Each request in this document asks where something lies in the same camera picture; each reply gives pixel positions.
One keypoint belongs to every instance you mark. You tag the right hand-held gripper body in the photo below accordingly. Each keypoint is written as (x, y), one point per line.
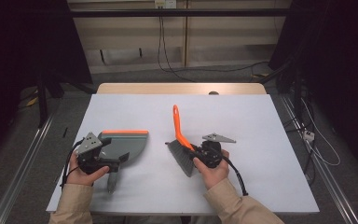
(211, 154)

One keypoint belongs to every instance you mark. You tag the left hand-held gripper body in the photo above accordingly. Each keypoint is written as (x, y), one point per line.
(88, 152)

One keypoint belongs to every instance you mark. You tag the grey dustpan with orange edge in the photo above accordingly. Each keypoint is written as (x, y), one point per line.
(127, 144)

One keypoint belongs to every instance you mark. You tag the person's right hand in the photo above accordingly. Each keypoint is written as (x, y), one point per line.
(214, 177)

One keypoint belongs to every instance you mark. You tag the person's left hand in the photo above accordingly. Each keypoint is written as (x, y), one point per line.
(80, 178)

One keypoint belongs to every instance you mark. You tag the small black floor stick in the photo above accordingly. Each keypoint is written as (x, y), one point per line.
(65, 132)

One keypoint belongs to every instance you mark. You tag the black metal stand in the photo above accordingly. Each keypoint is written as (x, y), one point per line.
(42, 105)
(297, 102)

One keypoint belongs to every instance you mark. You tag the wooden table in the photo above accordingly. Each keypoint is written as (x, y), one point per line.
(167, 88)

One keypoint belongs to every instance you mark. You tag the dark curtain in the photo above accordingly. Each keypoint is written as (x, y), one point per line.
(18, 46)
(338, 46)

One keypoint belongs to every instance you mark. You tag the black horizontal metal bar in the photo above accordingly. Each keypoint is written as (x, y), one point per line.
(199, 12)

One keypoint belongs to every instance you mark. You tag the aluminium floor rail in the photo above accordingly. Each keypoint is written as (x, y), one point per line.
(332, 186)
(21, 174)

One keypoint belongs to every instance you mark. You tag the white wall socket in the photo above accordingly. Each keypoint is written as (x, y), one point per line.
(165, 3)

